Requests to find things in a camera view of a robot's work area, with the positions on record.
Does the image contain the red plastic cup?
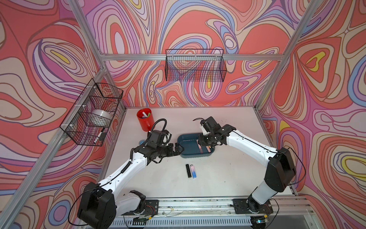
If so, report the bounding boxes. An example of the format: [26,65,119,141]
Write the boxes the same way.
[136,108,155,132]

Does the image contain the black marker in basket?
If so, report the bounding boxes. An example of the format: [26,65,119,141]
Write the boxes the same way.
[94,127,105,144]

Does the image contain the black wire basket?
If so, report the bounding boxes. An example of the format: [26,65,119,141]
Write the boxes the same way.
[60,79,124,147]
[165,48,227,83]

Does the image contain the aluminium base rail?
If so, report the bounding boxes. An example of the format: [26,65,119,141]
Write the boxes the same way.
[102,196,314,229]

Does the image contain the black wire basket back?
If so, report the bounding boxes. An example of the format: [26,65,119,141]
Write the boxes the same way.
[165,48,227,83]

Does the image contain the black wire basket left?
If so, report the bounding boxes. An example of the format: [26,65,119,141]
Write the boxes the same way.
[60,79,124,147]

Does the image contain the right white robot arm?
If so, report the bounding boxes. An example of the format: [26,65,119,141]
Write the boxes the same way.
[196,117,296,213]

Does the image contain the teal plastic storage box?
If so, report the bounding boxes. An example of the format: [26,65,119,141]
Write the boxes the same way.
[177,133,215,158]

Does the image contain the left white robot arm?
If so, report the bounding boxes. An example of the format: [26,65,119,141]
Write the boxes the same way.
[77,141,185,229]

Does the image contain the pink blue gradient lipstick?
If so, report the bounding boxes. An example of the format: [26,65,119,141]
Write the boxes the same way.
[190,165,197,178]

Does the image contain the black lipstick tube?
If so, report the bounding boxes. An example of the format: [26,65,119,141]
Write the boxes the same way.
[185,164,192,178]

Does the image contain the white tape roll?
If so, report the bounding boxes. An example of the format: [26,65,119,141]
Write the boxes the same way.
[89,109,112,127]

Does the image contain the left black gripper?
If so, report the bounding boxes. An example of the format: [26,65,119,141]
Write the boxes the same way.
[155,142,184,158]

